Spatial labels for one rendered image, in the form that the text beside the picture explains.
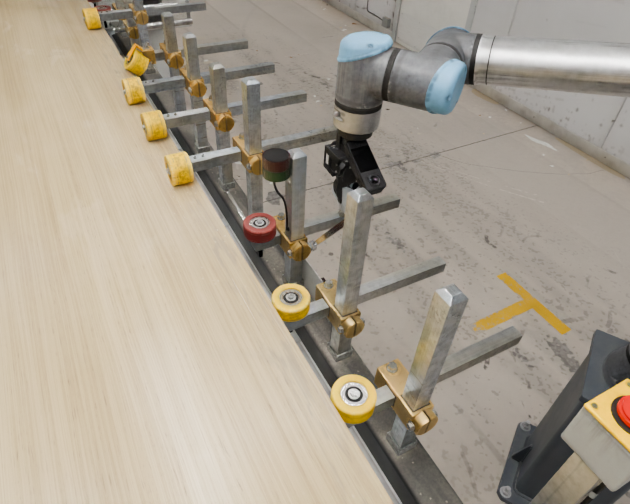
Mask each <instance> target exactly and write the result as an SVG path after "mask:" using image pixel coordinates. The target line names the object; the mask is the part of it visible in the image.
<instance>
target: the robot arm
mask: <svg viewBox="0 0 630 504"><path fill-rule="evenodd" d="M392 45H393V40H392V38H391V37H390V36H389V35H387V34H383V33H381V32H375V31H362V32H355V33H352V34H349V35H347V36H346V37H344V38H343V39H342V41H341V43H340V48H339V56H338V57H337V61H338V67H337V78H336V90H335V102H334V113H333V124H334V126H335V127H336V128H337V136H336V141H333V142H332V143H331V144H327V145H325V151H324V164H323V166H324V167H325V169H326V170H327V171H328V172H329V173H330V174H331V176H332V177H334V176H336V179H335V180H334V182H333V186H332V193H333V195H334V196H335V198H336V199H337V201H338V204H339V207H340V209H341V211H342V212H343V213H344V214H345V209H346V200H347V192H349V191H352V190H355V189H359V188H362V187H363V188H365V189H366V190H367V191H368V192H369V193H370V194H371V195H374V194H377V193H381V192H382V191H383V189H384V188H385V187H386V182H385V180H384V177H383V175H382V173H381V171H380V169H379V166H378V164H377V162H376V160H375V158H374V155H373V153H372V151H371V149H370V147H369V144H368V142H367V140H366V139H369V138H370V137H371V136H372V134H373V132H374V131H375V130H377V129H378V127H379V123H380V116H381V110H382V103H383V101H388V102H391V103H395V104H399V105H403V106H407V107H411V108H416V109H420V110H424V111H428V112H429V113H431V114H441V115H447V114H449V113H451V112H452V110H453V109H454V108H455V106H456V103H457V102H458V100H459V98H460V95H461V92H462V90H463V87H464V84H468V85H478V84H483V85H494V86H505V87H517V88H528V89H539V90H551V91H562V92H573V93H585V94H596V95H607V96H618V97H630V43H626V42H607V41H588V40H569V39H550V38H531V37H512V36H492V35H487V34H485V33H484V34H481V33H470V32H469V31H467V30H466V29H464V28H462V27H458V26H449V27H446V28H443V29H441V30H439V31H437V32H436V33H435V34H433V35H432V36H431V37H430V39H429V40H428V41H427V43H426V45H425V46H424V47H423V49H422V50H421V51H420V52H415V51H411V50H406V49H401V48H397V47H392ZM333 145H336V146H333ZM331 146H332V147H331ZM326 153H327V154H328V155H329V160H328V164H327V163H326ZM602 373H603V377H604V380H605V382H606V384H607V385H608V387H609V388H612V387H614V386H615V385H617V384H619V383H620V382H622V381H624V380H625V379H629V380H630V343H629V344H628V345H626V346H624V347H621V348H619V349H617V350H615V351H613V352H612V353H610V354H609V355H608V357H607V358H606V359H605V361H604V363H603V366H602Z"/></svg>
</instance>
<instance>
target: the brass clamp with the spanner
mask: <svg viewBox="0 0 630 504"><path fill-rule="evenodd" d="M277 216H278V215H276V216H273V217H274V218H275V220H276V229H277V231H278V232H279V233H280V235H281V244H279V245H280V246H281V247H282V249H283V250H284V252H285V253H286V255H287V256H288V257H289V259H290V258H293V259H294V260H295V261H302V260H304V259H306V258H307V257H308V256H309V255H310V253H311V248H310V246H309V245H308V244H307V242H308V238H307V237H306V236H305V234H304V237H303V238H300V239H297V240H293V241H290V239H289V238H288V236H287V235H286V234H285V219H284V220H278V219H277Z"/></svg>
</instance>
